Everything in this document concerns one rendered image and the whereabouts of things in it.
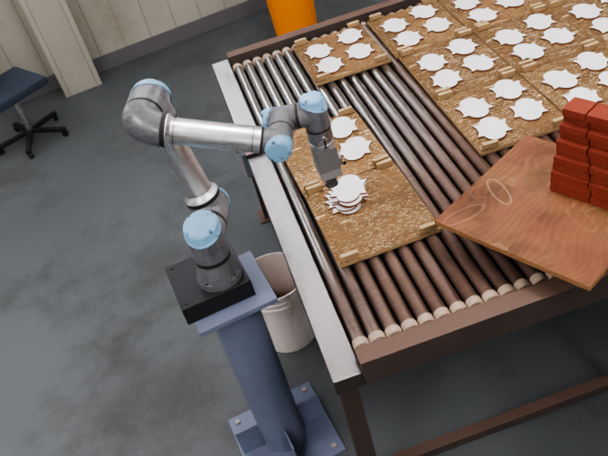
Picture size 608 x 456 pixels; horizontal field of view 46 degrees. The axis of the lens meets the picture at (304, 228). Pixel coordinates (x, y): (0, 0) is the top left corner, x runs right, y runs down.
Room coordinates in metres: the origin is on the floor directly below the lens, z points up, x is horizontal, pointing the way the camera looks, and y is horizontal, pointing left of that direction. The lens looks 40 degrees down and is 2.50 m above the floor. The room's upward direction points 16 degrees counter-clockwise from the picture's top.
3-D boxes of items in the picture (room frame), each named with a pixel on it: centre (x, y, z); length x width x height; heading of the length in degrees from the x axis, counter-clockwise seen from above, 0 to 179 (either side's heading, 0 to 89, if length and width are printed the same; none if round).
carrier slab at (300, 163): (2.29, -0.18, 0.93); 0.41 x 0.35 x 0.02; 7
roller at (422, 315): (2.30, -0.18, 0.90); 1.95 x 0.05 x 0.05; 5
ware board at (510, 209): (1.56, -0.73, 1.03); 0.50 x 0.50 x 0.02; 35
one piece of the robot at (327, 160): (1.82, -0.13, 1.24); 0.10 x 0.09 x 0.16; 97
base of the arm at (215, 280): (1.76, 0.30, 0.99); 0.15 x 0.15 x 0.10
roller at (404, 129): (2.33, -0.48, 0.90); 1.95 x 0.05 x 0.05; 5
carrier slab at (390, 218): (1.88, -0.23, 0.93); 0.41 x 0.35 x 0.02; 6
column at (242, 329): (1.76, 0.30, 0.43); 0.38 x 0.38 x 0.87; 13
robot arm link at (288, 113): (1.83, -0.02, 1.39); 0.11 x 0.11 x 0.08; 79
